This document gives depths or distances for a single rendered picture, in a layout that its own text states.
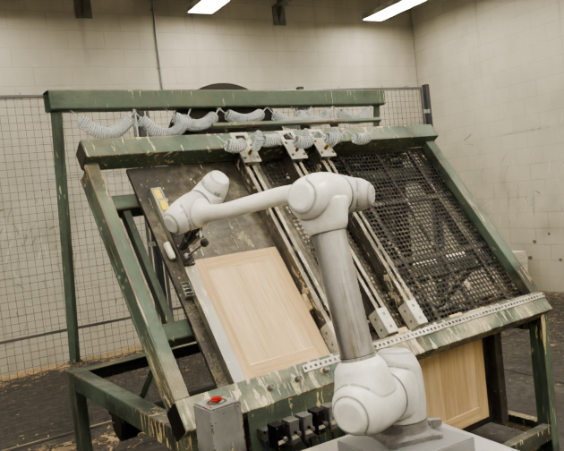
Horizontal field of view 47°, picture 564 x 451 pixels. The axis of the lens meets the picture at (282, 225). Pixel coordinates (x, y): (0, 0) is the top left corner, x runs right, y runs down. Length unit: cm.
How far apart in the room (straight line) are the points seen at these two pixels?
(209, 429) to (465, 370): 182
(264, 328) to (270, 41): 627
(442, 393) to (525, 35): 585
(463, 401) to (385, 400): 184
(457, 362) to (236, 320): 140
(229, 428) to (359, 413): 55
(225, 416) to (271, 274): 87
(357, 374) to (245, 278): 108
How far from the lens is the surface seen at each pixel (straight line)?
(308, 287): 283
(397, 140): 387
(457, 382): 362
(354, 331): 185
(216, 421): 217
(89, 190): 287
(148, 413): 269
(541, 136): 844
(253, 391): 250
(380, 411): 183
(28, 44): 759
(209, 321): 258
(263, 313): 273
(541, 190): 848
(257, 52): 847
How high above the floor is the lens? 160
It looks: 3 degrees down
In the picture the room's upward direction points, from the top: 6 degrees counter-clockwise
